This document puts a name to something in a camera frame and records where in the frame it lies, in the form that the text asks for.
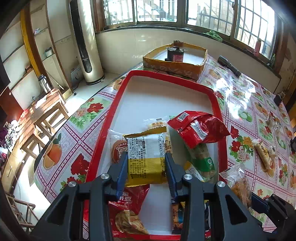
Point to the pink bottle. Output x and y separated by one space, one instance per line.
257 47

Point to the yellow snack packet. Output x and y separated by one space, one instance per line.
145 160

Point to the small clear yellow packet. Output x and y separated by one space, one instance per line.
157 124

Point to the clear packet of orange pastry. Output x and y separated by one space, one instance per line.
240 187

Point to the black flashlight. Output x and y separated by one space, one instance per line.
227 64

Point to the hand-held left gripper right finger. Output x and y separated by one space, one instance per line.
172 178

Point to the green bottle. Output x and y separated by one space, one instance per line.
273 59

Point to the white tower air conditioner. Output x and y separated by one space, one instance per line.
91 69

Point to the large red snack packet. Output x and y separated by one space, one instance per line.
203 132

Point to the steel kettle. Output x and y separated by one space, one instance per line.
45 84

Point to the small dark container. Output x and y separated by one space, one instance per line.
277 99

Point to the orange snack packet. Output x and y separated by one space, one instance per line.
177 215

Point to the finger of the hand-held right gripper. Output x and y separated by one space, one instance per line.
260 202

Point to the wooden chair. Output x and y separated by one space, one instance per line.
20 208

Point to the green cloth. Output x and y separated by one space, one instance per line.
214 36

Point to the green snack packet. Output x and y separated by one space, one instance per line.
201 157

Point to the yellow cardboard box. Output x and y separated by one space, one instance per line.
171 68

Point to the red cardboard box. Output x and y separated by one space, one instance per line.
150 97

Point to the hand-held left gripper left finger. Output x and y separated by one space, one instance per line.
122 176

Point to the small red snack packet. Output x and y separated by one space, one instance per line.
129 199

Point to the round pastry packet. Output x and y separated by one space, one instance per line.
116 148

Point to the wall shelf unit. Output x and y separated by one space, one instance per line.
27 53

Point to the barred window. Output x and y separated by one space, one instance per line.
185 11

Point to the fruit print tablecloth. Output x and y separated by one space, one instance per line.
97 109

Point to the wooden stool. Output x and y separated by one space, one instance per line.
32 141
46 104

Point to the dark red jar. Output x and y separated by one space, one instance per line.
174 55

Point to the beige snack packet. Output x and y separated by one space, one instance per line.
168 143

